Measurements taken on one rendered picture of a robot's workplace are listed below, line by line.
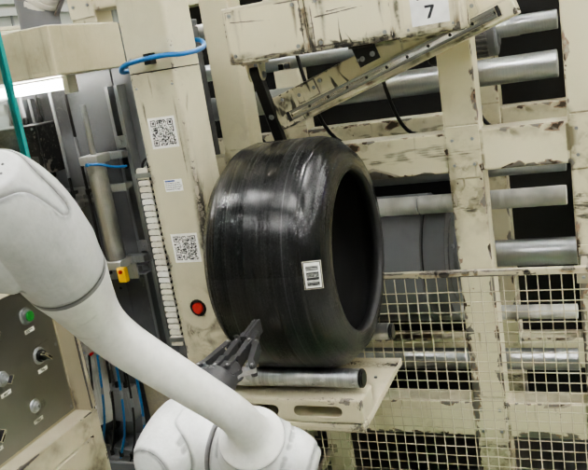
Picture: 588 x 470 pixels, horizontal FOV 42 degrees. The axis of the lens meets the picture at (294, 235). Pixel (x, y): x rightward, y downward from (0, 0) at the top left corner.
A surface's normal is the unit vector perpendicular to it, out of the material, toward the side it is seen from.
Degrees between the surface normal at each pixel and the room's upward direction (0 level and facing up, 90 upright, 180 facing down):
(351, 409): 90
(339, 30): 90
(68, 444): 90
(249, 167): 29
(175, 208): 90
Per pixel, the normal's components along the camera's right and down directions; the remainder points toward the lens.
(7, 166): -0.07, -0.59
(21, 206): 0.62, 0.18
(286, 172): -0.33, -0.63
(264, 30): -0.36, 0.27
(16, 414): 0.92, -0.06
